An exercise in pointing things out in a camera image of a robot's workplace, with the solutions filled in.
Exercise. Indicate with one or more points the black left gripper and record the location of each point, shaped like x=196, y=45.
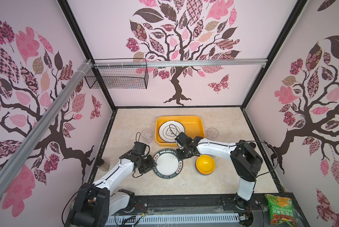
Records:
x=151, y=165

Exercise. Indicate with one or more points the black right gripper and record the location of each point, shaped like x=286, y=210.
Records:
x=179, y=156

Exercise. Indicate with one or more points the white plate dark green rim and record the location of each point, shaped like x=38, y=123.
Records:
x=167, y=164

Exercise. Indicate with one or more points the white plate black flower outline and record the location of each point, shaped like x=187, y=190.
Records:
x=169, y=131

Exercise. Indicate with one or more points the clear plastic cup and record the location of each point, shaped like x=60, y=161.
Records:
x=147, y=136
x=212, y=134

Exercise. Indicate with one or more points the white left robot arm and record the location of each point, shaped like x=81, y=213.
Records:
x=96, y=202

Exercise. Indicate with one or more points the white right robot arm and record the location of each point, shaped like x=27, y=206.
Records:
x=247, y=162

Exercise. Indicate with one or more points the yellow plastic bin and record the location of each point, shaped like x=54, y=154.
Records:
x=193, y=127

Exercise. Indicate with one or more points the yellow upturned bowl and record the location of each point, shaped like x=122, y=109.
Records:
x=205, y=165

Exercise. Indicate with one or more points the yellow bottle right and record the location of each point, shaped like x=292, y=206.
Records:
x=253, y=145

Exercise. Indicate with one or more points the white vented strip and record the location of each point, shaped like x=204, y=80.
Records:
x=156, y=220

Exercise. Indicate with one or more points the green snack bag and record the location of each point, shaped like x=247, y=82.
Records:
x=281, y=210

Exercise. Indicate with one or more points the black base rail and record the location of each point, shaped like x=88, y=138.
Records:
x=228, y=202

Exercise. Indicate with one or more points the black wire basket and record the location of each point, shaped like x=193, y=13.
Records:
x=119, y=74

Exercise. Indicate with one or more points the aluminium rail back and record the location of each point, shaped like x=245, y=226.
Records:
x=153, y=64

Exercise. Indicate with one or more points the aluminium rail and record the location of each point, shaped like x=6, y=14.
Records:
x=15, y=163
x=153, y=64

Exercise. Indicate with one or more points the aluminium rail left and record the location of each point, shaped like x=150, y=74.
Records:
x=15, y=163

